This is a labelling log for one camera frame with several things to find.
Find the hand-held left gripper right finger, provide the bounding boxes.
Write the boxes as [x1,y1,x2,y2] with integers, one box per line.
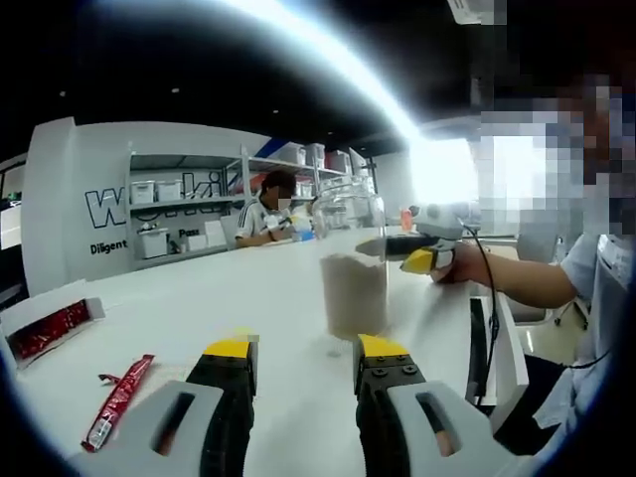
[353,333,528,477]

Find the white side cabinet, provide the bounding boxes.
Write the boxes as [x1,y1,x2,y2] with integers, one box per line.
[465,295,531,419]

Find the bright window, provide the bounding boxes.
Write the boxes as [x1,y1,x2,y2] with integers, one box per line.
[405,138,481,206]

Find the clear glass jar cup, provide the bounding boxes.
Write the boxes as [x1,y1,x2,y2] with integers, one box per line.
[310,179,390,339]

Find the pile of red coffee pouches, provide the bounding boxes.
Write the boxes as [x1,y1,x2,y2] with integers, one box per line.
[9,300,91,360]

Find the brown coffee powder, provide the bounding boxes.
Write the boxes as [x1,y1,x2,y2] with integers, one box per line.
[320,251,389,337]

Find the long ceiling light strip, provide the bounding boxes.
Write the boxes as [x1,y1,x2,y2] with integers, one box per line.
[257,0,436,148]

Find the white office chair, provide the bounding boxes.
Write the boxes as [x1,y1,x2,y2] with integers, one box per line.
[510,232,590,330]

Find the person's right hand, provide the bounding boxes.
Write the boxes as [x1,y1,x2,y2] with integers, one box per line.
[429,245,493,286]

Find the grey shelf unit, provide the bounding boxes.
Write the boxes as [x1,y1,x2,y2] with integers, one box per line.
[127,142,380,272]

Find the person's black shorts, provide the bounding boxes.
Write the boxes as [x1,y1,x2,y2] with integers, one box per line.
[492,354,568,456]

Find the tall white storage bin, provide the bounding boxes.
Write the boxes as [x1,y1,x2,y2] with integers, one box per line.
[136,228,170,260]

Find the white cardboard box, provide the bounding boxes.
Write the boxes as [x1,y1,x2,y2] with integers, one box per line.
[0,278,107,373]

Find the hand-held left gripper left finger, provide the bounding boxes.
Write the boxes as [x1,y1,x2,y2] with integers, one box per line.
[69,327,260,477]

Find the slim red coffee pouch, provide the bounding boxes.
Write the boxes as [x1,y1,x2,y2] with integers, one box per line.
[80,353,156,454]

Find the thin black chest cable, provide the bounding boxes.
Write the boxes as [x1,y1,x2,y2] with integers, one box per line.
[565,347,615,370]

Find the person's light shirt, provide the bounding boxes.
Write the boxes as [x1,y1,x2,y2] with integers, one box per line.
[535,233,633,461]

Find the white ceiling air conditioner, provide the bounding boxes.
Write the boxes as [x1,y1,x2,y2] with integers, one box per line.
[445,0,483,25]

